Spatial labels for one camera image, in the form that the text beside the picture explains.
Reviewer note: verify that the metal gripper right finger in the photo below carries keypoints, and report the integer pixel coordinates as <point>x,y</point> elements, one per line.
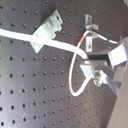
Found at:
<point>115,56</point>

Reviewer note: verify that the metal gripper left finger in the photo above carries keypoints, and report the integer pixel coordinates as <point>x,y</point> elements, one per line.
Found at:
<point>102,74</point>

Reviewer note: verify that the large metal cable clip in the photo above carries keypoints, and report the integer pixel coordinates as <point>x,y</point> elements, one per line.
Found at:
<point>50,26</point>

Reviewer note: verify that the small metal cable clip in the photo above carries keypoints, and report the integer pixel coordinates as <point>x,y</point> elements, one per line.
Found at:
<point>90,27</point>

